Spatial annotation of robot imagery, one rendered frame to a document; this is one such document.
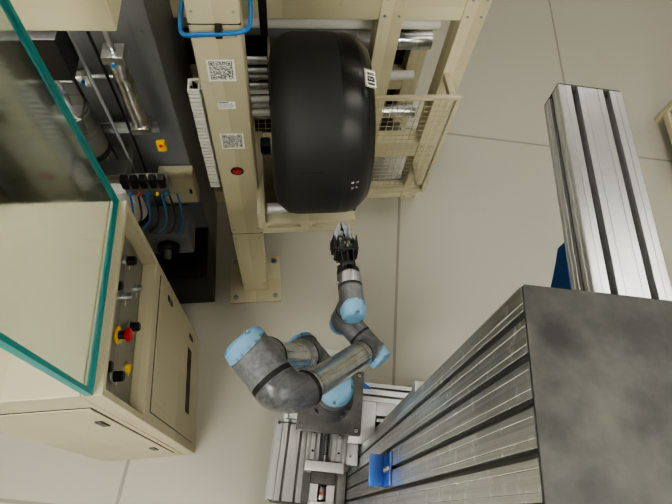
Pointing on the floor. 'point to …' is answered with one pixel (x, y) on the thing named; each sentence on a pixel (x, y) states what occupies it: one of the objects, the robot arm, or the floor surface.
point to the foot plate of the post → (256, 290)
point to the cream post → (218, 11)
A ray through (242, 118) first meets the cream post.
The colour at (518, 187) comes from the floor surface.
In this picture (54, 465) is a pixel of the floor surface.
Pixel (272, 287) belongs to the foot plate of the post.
